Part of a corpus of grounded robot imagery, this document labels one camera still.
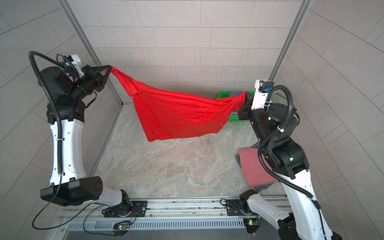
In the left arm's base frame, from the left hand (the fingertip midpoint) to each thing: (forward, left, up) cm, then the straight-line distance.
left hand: (111, 64), depth 56 cm
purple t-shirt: (+32, -60, -45) cm, 82 cm away
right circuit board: (-47, -58, -53) cm, 92 cm away
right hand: (-10, -49, -4) cm, 50 cm away
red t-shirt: (-5, -17, -24) cm, 30 cm away
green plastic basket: (+33, -53, -46) cm, 77 cm away
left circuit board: (-48, -1, -49) cm, 68 cm away
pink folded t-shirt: (-24, -63, -49) cm, 83 cm away
